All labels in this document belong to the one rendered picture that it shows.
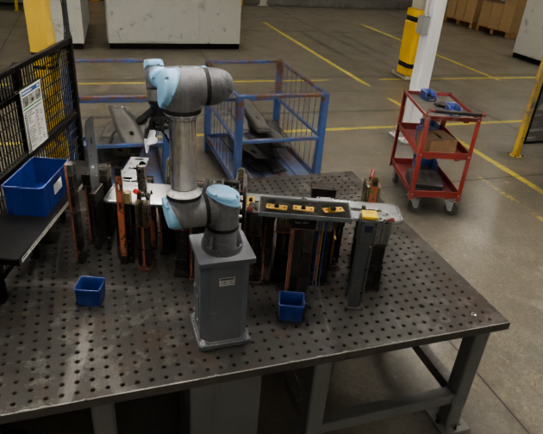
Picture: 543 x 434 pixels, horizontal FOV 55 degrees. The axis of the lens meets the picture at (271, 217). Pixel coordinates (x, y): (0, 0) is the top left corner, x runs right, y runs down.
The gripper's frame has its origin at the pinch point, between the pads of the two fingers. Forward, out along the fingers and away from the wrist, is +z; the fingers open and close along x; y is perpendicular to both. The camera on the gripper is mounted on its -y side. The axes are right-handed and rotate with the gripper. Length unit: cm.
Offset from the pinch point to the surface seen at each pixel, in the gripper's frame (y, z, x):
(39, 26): -85, -47, 18
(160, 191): -19.1, 26.8, 18.8
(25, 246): -23, 28, -51
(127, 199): -19.8, 24.4, -1.4
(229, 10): -447, -54, 700
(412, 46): -117, 10, 748
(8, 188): -45, 11, -40
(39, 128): -71, -3, -3
